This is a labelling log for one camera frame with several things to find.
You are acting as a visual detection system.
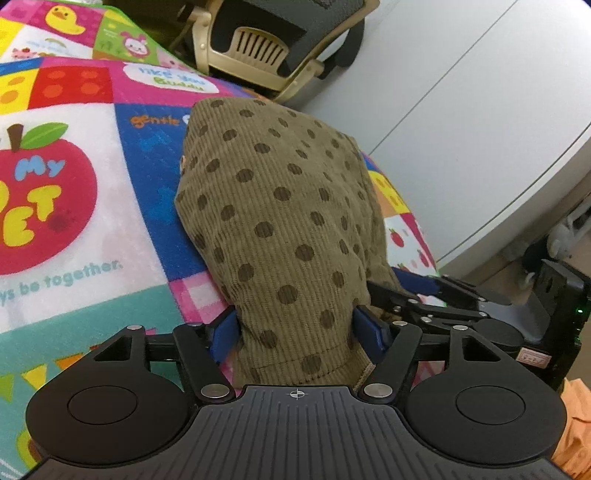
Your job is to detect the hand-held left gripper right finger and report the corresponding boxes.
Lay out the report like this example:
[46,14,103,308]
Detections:
[353,307,506,402]

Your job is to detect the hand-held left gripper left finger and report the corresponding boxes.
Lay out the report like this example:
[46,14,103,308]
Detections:
[95,307,241,401]

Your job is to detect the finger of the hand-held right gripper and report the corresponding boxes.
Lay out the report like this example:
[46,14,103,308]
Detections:
[367,281,491,334]
[396,271,512,306]

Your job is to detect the brown polka dot garment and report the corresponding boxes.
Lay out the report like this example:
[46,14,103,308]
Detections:
[174,97,407,386]

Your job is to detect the white plastic object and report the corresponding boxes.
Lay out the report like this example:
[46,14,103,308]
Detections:
[547,203,589,261]

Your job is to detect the orange clothing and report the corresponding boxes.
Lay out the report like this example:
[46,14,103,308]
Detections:
[551,377,591,480]

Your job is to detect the white wardrobe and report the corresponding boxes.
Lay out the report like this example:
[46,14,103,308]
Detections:
[272,0,591,273]

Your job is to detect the colourful printed blanket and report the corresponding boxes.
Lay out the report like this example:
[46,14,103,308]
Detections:
[0,0,439,472]

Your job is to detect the beige office chair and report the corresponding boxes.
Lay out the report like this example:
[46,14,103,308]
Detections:
[168,0,382,104]

